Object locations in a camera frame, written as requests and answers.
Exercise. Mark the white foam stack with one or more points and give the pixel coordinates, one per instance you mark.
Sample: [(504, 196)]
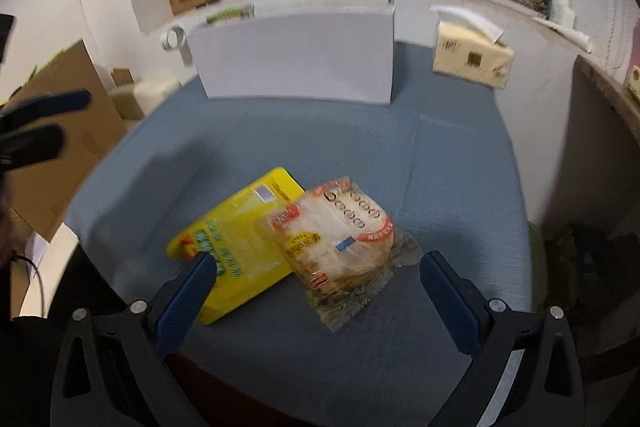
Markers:
[(562, 7)]

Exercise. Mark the blue grey tablecloth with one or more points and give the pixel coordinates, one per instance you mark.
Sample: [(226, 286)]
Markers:
[(350, 142)]

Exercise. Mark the brown wooden cabinet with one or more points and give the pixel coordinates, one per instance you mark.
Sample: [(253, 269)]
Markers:
[(595, 147)]

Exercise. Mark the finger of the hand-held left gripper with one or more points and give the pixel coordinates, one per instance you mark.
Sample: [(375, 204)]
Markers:
[(35, 146), (60, 103)]

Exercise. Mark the cream ottoman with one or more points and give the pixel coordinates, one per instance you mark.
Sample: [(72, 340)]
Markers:
[(150, 97)]

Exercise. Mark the small cardboard box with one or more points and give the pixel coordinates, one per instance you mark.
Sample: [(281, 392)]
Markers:
[(122, 78)]

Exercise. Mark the yellow snack packet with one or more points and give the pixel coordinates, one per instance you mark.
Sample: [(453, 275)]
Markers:
[(240, 237)]

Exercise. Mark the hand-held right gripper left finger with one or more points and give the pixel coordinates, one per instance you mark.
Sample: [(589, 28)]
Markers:
[(185, 302)]

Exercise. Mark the cardboard box at left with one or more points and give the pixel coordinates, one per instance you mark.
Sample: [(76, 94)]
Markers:
[(65, 107)]

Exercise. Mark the green white carton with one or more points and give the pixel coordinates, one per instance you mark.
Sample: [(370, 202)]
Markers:
[(634, 82)]

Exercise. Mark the cream tissue box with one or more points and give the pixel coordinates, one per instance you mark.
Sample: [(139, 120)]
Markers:
[(470, 57)]

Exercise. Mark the large round pastry packet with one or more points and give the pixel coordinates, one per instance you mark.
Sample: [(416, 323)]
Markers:
[(340, 237)]

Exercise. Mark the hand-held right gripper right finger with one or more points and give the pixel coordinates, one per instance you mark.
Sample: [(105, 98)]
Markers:
[(450, 302)]

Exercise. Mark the white paper sheet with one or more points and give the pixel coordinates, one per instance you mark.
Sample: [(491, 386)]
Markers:
[(45, 267)]

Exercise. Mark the tape roll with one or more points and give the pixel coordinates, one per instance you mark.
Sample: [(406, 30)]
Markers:
[(175, 42)]

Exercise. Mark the white storage box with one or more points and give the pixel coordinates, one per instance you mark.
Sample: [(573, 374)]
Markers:
[(300, 57)]

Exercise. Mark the flat white foam piece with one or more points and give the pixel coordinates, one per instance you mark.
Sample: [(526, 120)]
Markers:
[(565, 34)]

